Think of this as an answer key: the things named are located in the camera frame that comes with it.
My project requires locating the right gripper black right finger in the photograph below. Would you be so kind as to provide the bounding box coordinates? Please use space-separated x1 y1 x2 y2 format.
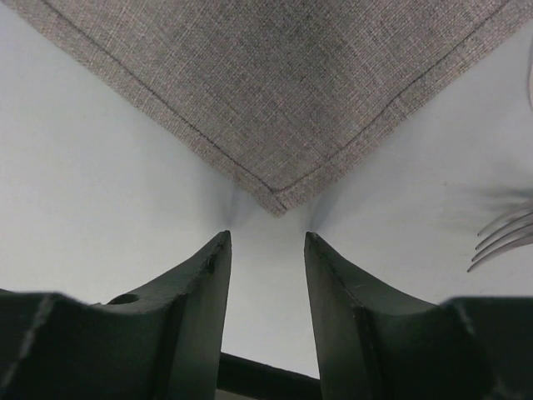
304 232 532 399

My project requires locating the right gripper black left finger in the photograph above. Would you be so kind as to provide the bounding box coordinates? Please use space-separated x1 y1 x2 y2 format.
1 231 232 399

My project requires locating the silver metal fork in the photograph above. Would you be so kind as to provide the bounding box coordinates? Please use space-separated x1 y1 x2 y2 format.
467 201 532 273

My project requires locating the grey cloth napkin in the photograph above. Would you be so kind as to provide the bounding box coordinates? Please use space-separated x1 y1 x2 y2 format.
7 1 532 216

